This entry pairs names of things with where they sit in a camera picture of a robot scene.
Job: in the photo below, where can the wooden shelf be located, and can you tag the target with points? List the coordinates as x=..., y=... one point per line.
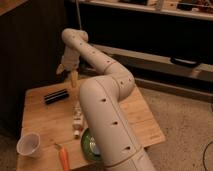
x=157, y=9

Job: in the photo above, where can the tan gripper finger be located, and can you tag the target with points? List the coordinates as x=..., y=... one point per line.
x=60, y=69
x=74, y=78

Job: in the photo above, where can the small wooden table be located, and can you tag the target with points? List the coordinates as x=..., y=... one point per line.
x=53, y=123

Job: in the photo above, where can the white glue tube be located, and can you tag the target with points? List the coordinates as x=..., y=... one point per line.
x=78, y=121

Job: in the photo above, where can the metal stand pole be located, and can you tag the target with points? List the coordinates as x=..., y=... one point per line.
x=79, y=15

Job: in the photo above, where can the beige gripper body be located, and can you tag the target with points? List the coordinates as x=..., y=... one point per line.
x=70, y=59

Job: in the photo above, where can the orange toy carrot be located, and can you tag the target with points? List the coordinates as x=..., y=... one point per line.
x=63, y=156

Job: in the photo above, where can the long grey case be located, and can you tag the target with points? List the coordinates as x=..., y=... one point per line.
x=167, y=65

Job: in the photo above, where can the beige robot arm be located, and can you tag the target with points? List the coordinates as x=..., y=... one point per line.
x=99, y=99

